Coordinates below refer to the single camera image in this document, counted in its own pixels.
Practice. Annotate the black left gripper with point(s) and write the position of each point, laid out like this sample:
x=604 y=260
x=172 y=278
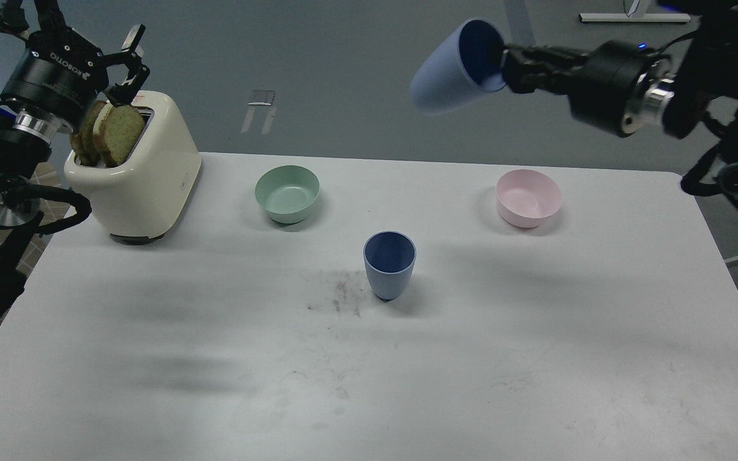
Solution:
x=61 y=75

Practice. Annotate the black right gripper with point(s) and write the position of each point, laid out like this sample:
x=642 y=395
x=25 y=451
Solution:
x=604 y=87

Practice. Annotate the blue cup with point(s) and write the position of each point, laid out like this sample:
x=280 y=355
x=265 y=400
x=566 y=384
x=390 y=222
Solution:
x=462 y=70
x=389 y=258

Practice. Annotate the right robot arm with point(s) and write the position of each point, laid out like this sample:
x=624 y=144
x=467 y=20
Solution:
x=695 y=83

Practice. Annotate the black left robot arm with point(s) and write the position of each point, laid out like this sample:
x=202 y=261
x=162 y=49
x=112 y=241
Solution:
x=26 y=135

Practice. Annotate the right toast slice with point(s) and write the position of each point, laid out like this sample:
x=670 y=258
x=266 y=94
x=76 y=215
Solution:
x=115 y=132

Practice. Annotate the toast slice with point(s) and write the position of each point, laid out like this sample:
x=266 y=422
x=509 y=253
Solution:
x=82 y=142
x=115 y=132

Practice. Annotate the white stand base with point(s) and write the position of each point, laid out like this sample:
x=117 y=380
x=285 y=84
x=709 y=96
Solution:
x=636 y=12

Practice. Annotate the left toast slice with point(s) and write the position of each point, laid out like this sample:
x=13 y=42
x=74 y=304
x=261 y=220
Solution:
x=82 y=142

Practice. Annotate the cream white toaster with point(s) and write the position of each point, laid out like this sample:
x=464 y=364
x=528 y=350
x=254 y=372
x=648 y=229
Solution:
x=142 y=199

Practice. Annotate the pink bowl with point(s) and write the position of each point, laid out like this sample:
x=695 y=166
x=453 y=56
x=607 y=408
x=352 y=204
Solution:
x=526 y=198

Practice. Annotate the green bowl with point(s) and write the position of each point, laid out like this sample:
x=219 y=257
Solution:
x=288 y=194

